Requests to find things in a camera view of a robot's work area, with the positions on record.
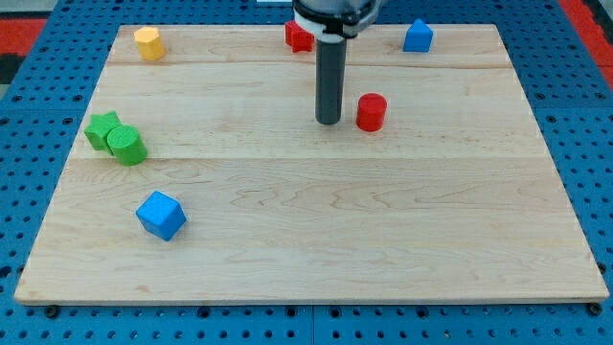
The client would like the blue cube block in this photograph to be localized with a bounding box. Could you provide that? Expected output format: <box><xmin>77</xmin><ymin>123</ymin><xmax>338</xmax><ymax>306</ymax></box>
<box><xmin>135</xmin><ymin>191</ymin><xmax>187</xmax><ymax>242</ymax></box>

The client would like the light wooden board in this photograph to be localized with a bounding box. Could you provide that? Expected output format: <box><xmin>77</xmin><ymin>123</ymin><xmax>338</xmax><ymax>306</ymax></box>
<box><xmin>14</xmin><ymin>24</ymin><xmax>609</xmax><ymax>306</ymax></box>

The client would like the red star block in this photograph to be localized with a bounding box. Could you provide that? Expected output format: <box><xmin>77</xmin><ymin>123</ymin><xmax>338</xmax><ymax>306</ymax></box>
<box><xmin>284</xmin><ymin>20</ymin><xmax>315</xmax><ymax>53</ymax></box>

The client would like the green cylinder block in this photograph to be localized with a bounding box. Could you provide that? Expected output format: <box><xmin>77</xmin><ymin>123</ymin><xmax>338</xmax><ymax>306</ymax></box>
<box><xmin>106</xmin><ymin>125</ymin><xmax>148</xmax><ymax>166</ymax></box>

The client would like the blue pentagon house block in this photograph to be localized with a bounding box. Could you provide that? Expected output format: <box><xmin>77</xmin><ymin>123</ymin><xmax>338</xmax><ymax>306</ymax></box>
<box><xmin>403</xmin><ymin>18</ymin><xmax>434</xmax><ymax>53</ymax></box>

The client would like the green star block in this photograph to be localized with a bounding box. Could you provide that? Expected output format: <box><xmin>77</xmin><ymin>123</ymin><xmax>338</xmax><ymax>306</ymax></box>
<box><xmin>84</xmin><ymin>111</ymin><xmax>122</xmax><ymax>154</ymax></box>

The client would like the yellow hexagon block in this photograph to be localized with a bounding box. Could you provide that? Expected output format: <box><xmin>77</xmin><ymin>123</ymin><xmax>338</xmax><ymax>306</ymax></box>
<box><xmin>134</xmin><ymin>27</ymin><xmax>166</xmax><ymax>61</ymax></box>

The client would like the red cylinder block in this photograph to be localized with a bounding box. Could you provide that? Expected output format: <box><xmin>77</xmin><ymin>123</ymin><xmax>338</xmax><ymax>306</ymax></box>
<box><xmin>356</xmin><ymin>93</ymin><xmax>387</xmax><ymax>132</ymax></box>

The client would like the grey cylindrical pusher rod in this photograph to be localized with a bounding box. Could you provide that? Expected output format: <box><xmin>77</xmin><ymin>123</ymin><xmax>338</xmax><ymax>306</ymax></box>
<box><xmin>315</xmin><ymin>39</ymin><xmax>347</xmax><ymax>126</ymax></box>

